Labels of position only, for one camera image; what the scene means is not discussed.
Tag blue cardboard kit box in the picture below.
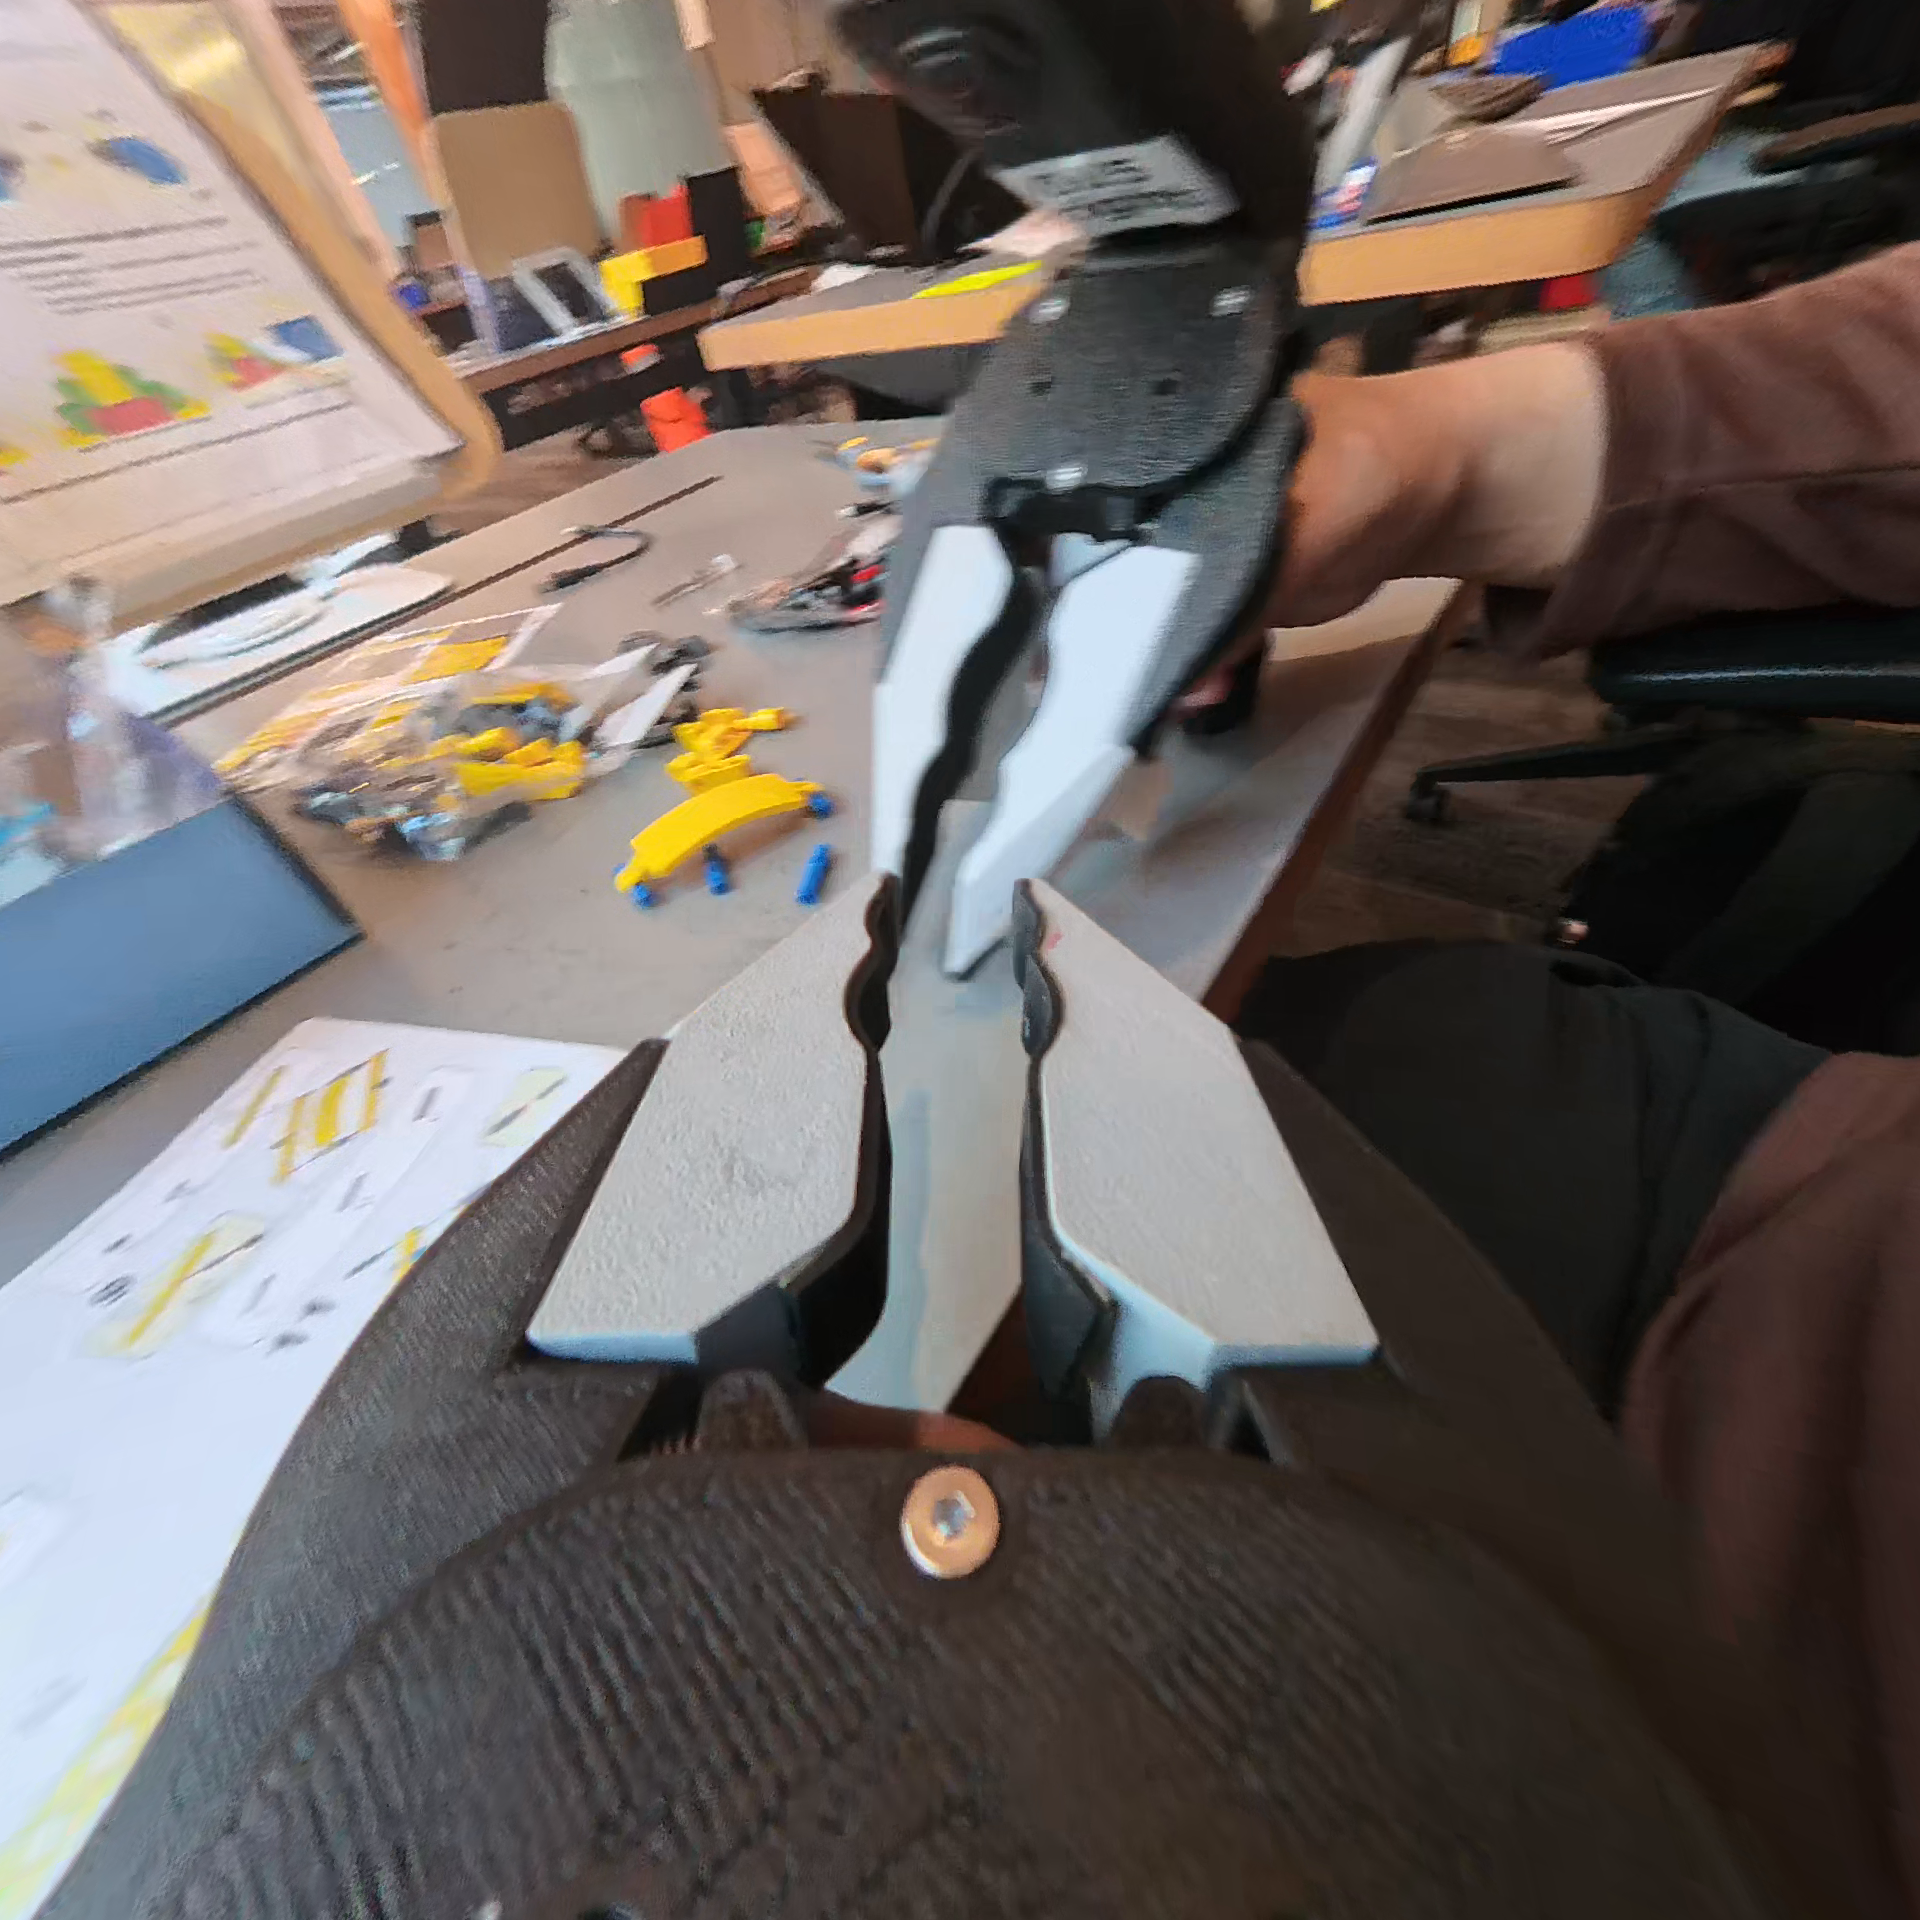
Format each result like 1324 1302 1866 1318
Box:
0 792 364 1152

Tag stack of large toy bricks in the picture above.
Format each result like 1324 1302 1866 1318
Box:
596 167 751 322

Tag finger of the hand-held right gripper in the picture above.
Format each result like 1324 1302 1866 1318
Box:
870 520 1015 904
938 541 1203 981

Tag sticker sheet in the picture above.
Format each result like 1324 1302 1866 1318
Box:
225 607 555 754

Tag person's brown shirt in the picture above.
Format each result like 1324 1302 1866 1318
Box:
1618 1052 1920 1920

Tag black chair base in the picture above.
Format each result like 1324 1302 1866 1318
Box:
1411 731 1695 823

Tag large white label parts bag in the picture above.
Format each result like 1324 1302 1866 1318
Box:
0 578 227 894

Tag black backpack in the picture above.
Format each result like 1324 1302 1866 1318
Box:
1556 736 1920 1052

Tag person's right forearm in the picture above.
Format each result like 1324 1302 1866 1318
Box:
1534 240 1920 657

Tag person's black pants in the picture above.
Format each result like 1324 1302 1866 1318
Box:
1239 948 1829 1411

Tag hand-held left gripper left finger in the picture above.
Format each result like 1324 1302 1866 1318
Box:
519 878 905 1391

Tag clear bag of small pins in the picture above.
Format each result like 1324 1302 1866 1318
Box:
219 659 693 861

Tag clear bag black red parts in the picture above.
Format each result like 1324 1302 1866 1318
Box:
731 555 905 630

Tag clear acrylic stand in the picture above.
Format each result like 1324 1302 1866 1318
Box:
505 250 620 335

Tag instruction sign on white stand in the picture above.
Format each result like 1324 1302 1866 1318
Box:
0 0 499 712

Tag person's right hand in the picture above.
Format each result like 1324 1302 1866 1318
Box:
1185 343 1608 736

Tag open instruction booklet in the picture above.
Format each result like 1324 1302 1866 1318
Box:
0 1021 630 1906

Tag yellow panel brick blue pin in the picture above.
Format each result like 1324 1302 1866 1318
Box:
613 771 834 910

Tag wood-edged background table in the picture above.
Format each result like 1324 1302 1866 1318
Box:
700 45 1768 372

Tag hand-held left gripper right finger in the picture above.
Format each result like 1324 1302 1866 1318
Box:
1007 878 1384 1450

